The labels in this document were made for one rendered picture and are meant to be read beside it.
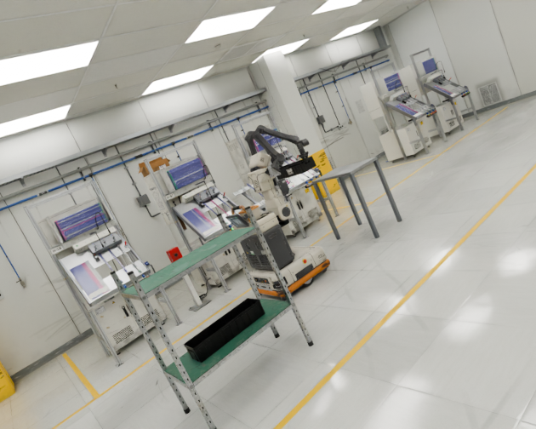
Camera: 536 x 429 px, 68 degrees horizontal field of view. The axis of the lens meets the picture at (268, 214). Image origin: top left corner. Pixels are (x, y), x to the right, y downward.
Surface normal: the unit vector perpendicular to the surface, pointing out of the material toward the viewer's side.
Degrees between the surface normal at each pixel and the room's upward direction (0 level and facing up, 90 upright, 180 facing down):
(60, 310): 90
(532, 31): 90
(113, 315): 90
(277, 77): 90
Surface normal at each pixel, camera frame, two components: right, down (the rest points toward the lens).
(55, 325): 0.56, -0.11
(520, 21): -0.72, 0.43
